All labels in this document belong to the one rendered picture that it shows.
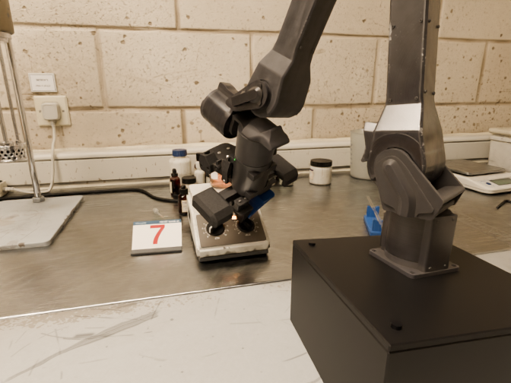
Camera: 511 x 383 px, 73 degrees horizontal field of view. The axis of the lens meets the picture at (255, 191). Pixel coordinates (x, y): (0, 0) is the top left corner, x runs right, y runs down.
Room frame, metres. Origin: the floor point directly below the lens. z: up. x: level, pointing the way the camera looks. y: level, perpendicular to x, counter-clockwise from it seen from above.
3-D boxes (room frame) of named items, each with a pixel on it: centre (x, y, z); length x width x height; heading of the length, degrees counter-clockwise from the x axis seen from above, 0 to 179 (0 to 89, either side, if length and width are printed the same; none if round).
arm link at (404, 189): (0.34, -0.17, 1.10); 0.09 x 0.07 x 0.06; 137
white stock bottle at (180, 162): (0.99, 0.22, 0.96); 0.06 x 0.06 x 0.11
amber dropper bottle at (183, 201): (0.78, 0.17, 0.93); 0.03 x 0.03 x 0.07
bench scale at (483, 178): (1.06, -0.69, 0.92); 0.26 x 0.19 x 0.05; 20
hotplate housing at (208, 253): (0.65, 0.06, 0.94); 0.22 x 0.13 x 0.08; 15
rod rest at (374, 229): (0.68, -0.26, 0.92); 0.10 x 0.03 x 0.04; 171
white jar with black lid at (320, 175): (1.04, -0.20, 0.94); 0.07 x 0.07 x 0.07
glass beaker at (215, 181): (0.70, 0.07, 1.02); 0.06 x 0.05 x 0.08; 178
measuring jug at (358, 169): (1.11, -0.38, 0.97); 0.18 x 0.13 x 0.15; 7
